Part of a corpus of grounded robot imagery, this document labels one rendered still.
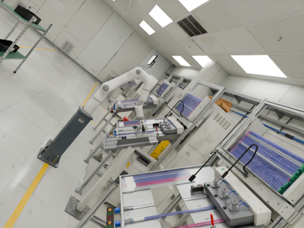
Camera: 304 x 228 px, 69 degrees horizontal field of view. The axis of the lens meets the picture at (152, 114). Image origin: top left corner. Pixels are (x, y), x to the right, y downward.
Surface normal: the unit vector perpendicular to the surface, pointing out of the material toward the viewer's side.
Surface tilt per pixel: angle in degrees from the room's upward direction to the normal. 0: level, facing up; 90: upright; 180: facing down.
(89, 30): 90
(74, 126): 90
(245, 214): 45
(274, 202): 90
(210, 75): 90
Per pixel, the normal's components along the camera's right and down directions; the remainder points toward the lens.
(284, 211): -0.74, -0.61
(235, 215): -0.06, -0.96
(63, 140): 0.26, 0.31
